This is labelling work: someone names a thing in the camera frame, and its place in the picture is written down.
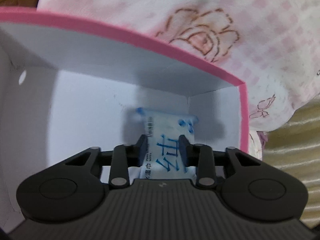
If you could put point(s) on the blue white wet wipes packet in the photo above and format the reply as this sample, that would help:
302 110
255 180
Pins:
165 135

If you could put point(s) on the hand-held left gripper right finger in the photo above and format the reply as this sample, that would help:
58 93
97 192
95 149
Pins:
183 151

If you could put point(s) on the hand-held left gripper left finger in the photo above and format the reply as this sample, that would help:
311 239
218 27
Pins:
143 150

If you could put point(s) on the pink floral blanket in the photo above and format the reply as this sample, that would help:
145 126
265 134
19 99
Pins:
250 30

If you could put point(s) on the pink cardboard box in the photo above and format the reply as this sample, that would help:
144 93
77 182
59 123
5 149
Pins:
87 120

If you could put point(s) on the olive striped cloth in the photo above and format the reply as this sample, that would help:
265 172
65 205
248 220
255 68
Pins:
295 150

